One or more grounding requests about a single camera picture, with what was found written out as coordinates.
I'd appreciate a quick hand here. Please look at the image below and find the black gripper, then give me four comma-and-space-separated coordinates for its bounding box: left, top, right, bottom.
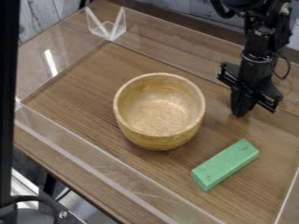
217, 53, 283, 117

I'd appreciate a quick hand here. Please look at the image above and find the green rectangular block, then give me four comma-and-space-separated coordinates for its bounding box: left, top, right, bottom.
191, 139, 259, 192

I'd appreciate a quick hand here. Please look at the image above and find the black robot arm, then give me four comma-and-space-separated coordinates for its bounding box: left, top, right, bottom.
209, 0, 292, 117

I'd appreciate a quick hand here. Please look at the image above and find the brown wooden bowl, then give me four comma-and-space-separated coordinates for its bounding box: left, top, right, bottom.
113, 73, 207, 151

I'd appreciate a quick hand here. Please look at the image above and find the white object at right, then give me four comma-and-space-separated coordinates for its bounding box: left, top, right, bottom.
288, 18, 299, 50

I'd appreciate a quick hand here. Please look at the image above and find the black table leg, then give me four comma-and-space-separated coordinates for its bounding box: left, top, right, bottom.
42, 174, 57, 197

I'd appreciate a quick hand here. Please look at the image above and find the clear acrylic enclosure wall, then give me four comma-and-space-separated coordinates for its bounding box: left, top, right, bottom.
14, 1, 299, 224

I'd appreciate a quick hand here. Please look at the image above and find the black cable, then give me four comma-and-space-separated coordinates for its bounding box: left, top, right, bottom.
10, 195, 63, 224

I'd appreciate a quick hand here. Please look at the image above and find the black vertical post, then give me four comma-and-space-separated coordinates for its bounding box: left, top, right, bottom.
0, 0, 20, 207

